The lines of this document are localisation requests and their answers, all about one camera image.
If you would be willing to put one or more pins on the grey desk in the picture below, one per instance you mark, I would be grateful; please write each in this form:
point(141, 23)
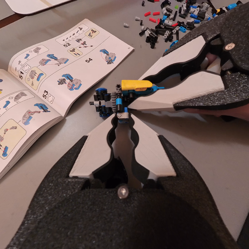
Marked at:
point(194, 145)

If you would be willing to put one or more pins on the open instruction booklet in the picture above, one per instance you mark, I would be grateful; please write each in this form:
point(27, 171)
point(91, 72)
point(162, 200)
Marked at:
point(97, 64)

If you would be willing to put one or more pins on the person's right hand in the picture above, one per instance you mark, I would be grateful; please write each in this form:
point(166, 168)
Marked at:
point(233, 111)

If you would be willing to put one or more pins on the pile of loose building pieces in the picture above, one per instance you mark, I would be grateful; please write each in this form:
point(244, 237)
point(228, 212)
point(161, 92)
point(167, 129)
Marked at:
point(165, 29)

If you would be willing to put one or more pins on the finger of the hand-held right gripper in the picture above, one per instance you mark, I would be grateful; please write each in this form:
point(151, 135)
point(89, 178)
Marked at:
point(184, 91)
point(179, 52)

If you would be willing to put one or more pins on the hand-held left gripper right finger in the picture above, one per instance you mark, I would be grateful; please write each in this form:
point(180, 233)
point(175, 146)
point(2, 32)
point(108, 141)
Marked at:
point(153, 153)

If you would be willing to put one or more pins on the black and blue gear assembly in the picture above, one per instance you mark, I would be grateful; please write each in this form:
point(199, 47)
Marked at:
point(105, 101)

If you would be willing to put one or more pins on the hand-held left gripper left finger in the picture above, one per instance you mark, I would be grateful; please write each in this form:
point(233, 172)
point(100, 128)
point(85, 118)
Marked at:
point(91, 153)

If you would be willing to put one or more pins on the yellow and blue brick assembly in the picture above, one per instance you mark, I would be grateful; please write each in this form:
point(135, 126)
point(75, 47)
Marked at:
point(134, 84)

